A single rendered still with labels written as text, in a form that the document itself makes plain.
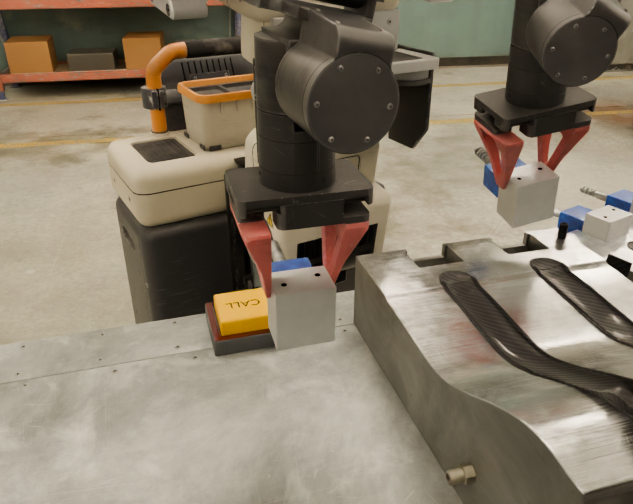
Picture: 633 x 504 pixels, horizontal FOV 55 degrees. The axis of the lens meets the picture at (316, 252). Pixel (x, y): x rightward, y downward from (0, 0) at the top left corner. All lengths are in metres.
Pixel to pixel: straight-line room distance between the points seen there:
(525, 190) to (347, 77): 0.37
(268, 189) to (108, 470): 0.28
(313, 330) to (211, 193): 0.77
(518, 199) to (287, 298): 0.31
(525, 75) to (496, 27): 6.02
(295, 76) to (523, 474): 0.29
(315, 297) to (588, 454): 0.22
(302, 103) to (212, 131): 0.92
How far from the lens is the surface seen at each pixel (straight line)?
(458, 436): 0.51
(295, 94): 0.35
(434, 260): 0.71
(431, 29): 6.37
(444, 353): 0.54
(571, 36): 0.54
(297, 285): 0.48
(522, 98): 0.63
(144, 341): 0.71
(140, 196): 1.20
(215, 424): 0.59
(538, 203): 0.70
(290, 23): 0.43
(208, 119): 1.25
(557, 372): 0.54
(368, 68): 0.35
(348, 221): 0.45
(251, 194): 0.43
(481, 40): 6.59
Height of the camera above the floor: 1.21
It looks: 28 degrees down
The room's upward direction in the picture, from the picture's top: straight up
